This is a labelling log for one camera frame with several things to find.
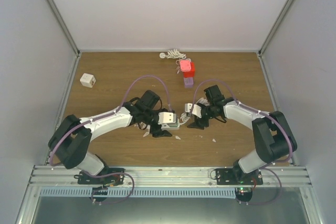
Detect white coiled cable with plug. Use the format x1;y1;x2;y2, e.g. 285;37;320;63
159;48;187;60

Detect slotted cable duct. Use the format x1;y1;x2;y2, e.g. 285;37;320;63
40;187;236;199

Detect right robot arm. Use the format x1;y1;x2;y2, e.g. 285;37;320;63
184;85;297;185

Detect red plug block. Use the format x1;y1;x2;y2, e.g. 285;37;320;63
182;62;195;78

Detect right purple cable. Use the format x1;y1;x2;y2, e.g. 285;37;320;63
191;78;295;206

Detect white cube adapter plug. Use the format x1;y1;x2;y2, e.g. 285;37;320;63
80;73;96;88

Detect purple plug adapter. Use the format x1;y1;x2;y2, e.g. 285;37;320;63
183;77;194;88

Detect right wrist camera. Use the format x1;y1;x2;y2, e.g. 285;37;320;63
184;103;202;118

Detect white power strip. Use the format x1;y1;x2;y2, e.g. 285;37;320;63
161;120;180;131

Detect green adapter plug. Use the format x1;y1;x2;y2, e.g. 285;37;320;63
167;122;180;129

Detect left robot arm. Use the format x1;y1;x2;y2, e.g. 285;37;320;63
48;90;178;184

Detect aluminium rail frame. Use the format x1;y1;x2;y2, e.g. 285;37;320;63
16;165;324;223

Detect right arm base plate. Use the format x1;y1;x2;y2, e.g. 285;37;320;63
215;168;263;186

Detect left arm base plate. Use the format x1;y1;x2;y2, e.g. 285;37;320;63
74;167;125;186

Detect pink cube socket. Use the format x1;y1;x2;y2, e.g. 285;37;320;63
179;60;192;72

